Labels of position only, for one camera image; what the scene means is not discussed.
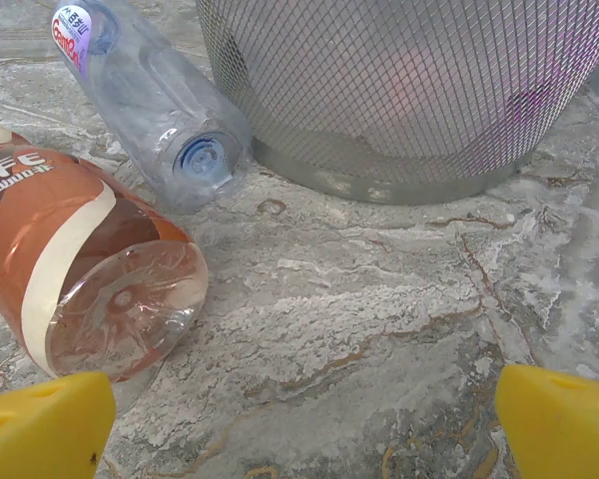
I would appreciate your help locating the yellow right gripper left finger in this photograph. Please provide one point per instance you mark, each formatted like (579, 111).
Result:
(35, 429)

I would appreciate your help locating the clear water bottle purple-red label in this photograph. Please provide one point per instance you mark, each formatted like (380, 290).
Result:
(155, 100)

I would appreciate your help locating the brown label coffee bottle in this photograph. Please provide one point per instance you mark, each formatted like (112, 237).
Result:
(80, 224)

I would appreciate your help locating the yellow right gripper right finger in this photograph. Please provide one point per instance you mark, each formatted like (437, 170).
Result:
(564, 429)

